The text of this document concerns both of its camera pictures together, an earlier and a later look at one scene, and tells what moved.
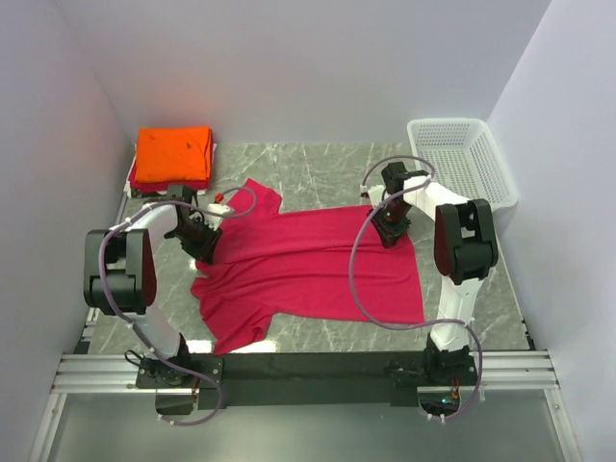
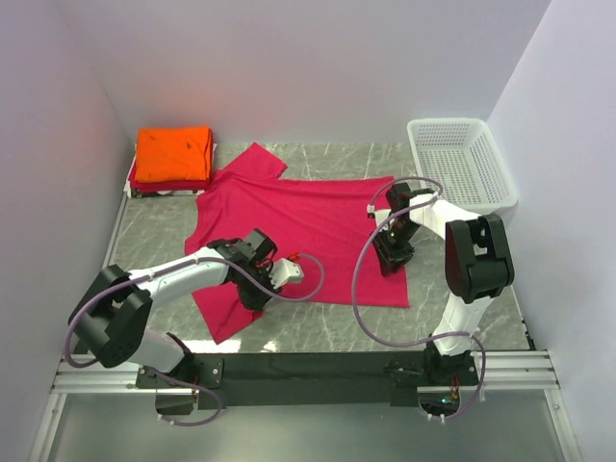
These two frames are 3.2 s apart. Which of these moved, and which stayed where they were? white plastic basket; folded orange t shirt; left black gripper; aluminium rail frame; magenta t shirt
Moved: left black gripper; magenta t shirt
Stayed: aluminium rail frame; white plastic basket; folded orange t shirt
